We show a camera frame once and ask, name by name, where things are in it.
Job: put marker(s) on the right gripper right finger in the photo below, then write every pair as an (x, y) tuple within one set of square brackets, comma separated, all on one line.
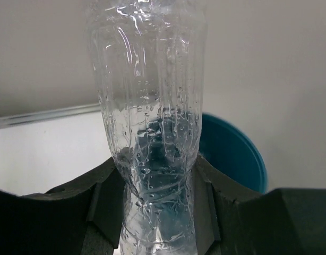
[(233, 219)]

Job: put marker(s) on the clear bottle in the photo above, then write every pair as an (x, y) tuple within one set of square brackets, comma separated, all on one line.
[(148, 62)]

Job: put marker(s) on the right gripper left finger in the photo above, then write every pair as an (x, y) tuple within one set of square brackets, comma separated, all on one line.
[(82, 216)]

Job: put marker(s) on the back aluminium frame rail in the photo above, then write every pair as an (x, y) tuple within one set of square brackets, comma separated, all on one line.
[(15, 120)]

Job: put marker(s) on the teal plastic bin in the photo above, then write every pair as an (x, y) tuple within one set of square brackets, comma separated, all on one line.
[(230, 151)]

